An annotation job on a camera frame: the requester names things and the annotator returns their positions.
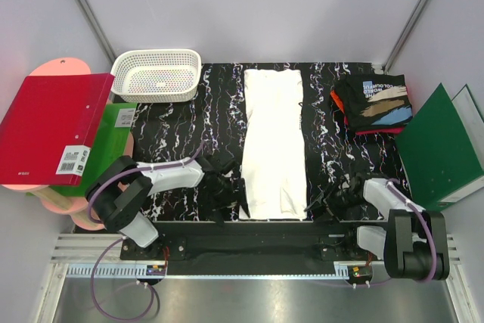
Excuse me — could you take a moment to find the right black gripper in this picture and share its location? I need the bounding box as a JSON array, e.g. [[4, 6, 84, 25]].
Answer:
[[305, 181, 368, 225]]

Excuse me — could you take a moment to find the white perforated plastic basket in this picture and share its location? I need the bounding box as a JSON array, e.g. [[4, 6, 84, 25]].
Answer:
[[110, 49, 202, 103]]

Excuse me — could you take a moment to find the dark green ring binder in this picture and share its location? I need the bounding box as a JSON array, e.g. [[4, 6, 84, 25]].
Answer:
[[396, 84, 483, 211]]

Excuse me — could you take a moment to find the green plastic folder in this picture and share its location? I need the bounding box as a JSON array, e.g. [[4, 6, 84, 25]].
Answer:
[[51, 103, 138, 197]]

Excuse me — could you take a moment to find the white t shirt blue print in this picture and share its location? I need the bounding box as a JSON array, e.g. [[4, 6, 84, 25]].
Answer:
[[239, 70, 307, 220]]

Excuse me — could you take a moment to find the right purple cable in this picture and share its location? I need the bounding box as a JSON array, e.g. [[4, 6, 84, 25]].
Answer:
[[313, 178, 442, 287]]

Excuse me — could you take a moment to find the orange folded t shirt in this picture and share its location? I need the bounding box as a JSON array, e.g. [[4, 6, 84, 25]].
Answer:
[[330, 90, 343, 108]]

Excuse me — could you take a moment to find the black printed folded t shirt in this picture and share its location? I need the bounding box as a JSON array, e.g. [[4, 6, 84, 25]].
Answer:
[[334, 74, 413, 132]]

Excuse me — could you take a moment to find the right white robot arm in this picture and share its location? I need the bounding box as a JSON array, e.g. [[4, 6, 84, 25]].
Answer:
[[305, 172, 450, 283]]

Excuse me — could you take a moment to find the black marble pattern mat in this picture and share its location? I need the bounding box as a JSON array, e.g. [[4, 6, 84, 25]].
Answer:
[[132, 62, 405, 221]]

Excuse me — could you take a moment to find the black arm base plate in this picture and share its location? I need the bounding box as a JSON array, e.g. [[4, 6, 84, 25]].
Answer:
[[120, 221, 378, 278]]

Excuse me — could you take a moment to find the red folded t shirt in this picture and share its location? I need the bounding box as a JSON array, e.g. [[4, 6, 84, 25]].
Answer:
[[355, 127, 404, 135]]

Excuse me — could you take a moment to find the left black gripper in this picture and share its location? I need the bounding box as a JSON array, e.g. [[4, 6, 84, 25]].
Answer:
[[204, 178, 249, 225]]

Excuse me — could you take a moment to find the white slotted cable duct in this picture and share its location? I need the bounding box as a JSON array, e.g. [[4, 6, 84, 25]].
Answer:
[[67, 263, 166, 279]]

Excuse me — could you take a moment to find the red ring binder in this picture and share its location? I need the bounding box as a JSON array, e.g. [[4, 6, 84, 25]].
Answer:
[[1, 73, 114, 186]]

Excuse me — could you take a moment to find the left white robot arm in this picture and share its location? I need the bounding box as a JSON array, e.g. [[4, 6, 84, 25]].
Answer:
[[85, 153, 250, 259]]

